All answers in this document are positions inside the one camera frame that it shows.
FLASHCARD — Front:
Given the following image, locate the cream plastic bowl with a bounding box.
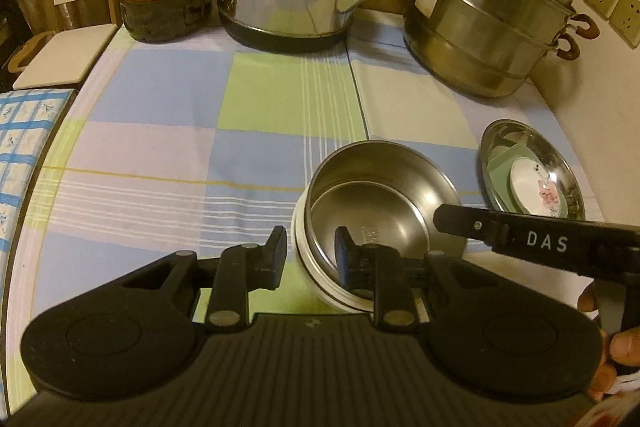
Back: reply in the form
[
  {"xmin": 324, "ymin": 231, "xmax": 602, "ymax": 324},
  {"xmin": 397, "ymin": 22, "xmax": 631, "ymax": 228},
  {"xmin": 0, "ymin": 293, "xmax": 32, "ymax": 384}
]
[{"xmin": 291, "ymin": 194, "xmax": 373, "ymax": 314}]

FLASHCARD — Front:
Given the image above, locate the white floral ceramic bowl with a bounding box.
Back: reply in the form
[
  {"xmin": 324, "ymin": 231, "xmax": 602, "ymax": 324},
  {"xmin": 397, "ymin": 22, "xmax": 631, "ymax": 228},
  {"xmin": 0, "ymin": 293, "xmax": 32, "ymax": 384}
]
[{"xmin": 291, "ymin": 192, "xmax": 350, "ymax": 313}]

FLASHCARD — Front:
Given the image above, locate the small steel bowl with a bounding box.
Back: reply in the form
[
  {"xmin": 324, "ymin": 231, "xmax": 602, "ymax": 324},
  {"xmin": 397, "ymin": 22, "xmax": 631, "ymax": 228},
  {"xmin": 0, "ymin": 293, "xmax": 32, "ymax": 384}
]
[{"xmin": 300, "ymin": 140, "xmax": 466, "ymax": 286}]

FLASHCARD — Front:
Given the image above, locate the white floral shallow dish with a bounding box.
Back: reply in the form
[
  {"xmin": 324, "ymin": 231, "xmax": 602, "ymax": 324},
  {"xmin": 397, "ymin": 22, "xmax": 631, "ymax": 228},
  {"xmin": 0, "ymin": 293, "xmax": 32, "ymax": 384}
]
[{"xmin": 510, "ymin": 157, "xmax": 567, "ymax": 218}]

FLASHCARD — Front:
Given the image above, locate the green square plastic plate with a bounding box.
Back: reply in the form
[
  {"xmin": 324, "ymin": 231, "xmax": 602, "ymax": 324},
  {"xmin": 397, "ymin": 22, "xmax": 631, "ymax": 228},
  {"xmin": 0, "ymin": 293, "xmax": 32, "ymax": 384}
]
[{"xmin": 485, "ymin": 144, "xmax": 532, "ymax": 213}]

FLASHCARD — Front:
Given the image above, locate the person's right hand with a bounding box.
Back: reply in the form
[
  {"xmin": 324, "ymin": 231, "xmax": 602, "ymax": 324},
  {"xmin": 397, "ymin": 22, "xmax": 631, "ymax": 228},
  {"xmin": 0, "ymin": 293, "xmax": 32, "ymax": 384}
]
[{"xmin": 577, "ymin": 282, "xmax": 640, "ymax": 401}]

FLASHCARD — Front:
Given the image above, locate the large steel plate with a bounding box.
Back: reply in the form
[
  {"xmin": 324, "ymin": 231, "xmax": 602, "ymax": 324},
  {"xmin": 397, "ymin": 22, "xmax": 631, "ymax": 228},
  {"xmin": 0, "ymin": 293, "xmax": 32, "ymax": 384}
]
[{"xmin": 478, "ymin": 119, "xmax": 586, "ymax": 220}]

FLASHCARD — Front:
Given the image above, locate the checked pastel tablecloth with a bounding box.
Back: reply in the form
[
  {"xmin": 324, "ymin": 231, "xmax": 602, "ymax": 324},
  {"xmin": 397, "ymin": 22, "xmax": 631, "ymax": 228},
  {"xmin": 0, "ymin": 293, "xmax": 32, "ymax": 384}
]
[{"xmin": 4, "ymin": 8, "xmax": 604, "ymax": 413}]

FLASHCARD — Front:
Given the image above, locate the blue white patterned cloth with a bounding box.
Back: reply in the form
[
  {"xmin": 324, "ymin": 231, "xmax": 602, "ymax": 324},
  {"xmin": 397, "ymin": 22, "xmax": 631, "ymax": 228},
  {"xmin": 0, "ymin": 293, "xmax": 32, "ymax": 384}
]
[{"xmin": 1, "ymin": 88, "xmax": 80, "ymax": 417}]

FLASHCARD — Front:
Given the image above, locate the stacked steel steamer pot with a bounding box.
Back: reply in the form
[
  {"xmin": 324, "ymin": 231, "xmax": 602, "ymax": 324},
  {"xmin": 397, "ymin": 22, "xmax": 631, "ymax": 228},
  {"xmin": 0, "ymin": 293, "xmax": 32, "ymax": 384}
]
[{"xmin": 404, "ymin": 0, "xmax": 600, "ymax": 98}]

